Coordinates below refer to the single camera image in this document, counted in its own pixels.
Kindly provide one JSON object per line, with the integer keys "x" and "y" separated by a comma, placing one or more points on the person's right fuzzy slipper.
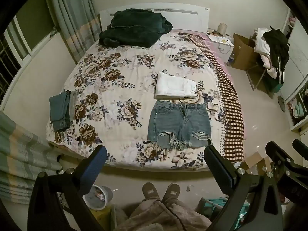
{"x": 171, "y": 192}

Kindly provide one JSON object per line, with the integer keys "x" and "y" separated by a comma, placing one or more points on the white nightstand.
{"x": 222, "y": 50}

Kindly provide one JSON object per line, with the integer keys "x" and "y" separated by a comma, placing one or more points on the folded teal pants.
{"x": 59, "y": 110}

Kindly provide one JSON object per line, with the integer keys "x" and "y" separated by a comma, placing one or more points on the brown checked bed sheet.
{"x": 231, "y": 110}

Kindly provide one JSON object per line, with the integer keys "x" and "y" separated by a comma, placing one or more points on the striped green window curtain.
{"x": 21, "y": 149}
{"x": 72, "y": 16}

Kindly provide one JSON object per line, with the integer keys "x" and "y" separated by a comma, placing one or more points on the white wardrobe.
{"x": 298, "y": 60}

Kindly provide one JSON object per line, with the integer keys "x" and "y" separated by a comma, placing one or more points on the person's fuzzy slipper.
{"x": 171, "y": 192}
{"x": 150, "y": 191}

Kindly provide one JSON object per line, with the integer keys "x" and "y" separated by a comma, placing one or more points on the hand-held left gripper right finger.
{"x": 216, "y": 168}

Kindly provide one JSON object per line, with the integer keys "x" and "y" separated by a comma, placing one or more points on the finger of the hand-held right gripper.
{"x": 279, "y": 152}
{"x": 300, "y": 145}

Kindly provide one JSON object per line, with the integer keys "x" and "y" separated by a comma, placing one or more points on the folded white pants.
{"x": 173, "y": 84}

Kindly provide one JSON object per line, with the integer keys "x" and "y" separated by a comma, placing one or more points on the white headboard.
{"x": 187, "y": 19}

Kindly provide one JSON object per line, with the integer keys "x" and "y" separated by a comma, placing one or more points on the teal plastic basket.
{"x": 214, "y": 203}

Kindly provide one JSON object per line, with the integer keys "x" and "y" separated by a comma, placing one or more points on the wooden folding chair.
{"x": 256, "y": 74}

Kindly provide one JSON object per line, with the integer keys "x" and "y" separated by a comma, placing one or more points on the pile of pale clothes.
{"x": 261, "y": 43}

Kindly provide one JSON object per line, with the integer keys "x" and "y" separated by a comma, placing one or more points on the dark green fleece blanket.
{"x": 134, "y": 31}

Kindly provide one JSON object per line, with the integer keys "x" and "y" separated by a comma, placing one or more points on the black garment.
{"x": 279, "y": 45}

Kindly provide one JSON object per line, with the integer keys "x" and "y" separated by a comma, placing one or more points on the white framed window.
{"x": 19, "y": 41}

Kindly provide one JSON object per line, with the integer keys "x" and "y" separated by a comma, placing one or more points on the person's left fuzzy slipper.
{"x": 150, "y": 191}

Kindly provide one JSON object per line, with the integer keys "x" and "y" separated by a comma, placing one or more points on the yellow box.
{"x": 101, "y": 219}

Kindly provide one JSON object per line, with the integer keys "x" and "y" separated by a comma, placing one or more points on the grey floor slipper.
{"x": 282, "y": 104}

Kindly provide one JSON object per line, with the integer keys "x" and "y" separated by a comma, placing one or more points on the ripped denim shorts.
{"x": 166, "y": 122}

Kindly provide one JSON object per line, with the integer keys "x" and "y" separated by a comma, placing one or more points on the flattened cardboard pieces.
{"x": 252, "y": 160}

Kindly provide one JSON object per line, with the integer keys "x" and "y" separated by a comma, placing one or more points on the grey plastic bucket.
{"x": 107, "y": 192}

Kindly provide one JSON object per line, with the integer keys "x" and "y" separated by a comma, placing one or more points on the bed with floral quilt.
{"x": 115, "y": 81}

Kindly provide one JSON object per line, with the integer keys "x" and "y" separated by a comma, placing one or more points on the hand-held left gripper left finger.
{"x": 95, "y": 160}

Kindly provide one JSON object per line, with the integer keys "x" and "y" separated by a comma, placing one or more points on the open cardboard box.
{"x": 243, "y": 53}

